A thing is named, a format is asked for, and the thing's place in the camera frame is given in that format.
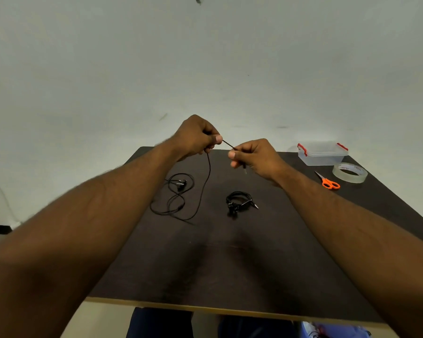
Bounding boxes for person's right hand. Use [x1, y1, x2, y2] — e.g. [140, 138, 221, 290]
[227, 138, 289, 184]

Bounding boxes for person's left hand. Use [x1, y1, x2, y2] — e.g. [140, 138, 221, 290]
[168, 114, 224, 162]

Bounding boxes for black wired earphones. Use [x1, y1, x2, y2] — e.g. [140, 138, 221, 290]
[225, 191, 259, 218]
[149, 138, 249, 223]

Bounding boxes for clear plastic box red latches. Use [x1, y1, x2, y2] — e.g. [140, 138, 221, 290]
[297, 141, 349, 167]

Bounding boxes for orange handled scissors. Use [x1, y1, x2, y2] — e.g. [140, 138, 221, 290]
[314, 170, 342, 191]

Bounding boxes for clear tape roll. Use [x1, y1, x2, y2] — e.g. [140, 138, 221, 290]
[332, 162, 369, 184]

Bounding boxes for person's right forearm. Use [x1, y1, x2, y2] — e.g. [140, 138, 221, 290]
[274, 162, 423, 338]

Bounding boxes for person's left forearm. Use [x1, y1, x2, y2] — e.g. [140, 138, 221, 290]
[0, 139, 180, 338]

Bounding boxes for blue plastic bin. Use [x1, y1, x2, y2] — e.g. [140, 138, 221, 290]
[300, 321, 371, 338]

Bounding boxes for dark blue trousers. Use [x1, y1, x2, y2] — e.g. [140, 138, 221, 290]
[125, 307, 302, 338]

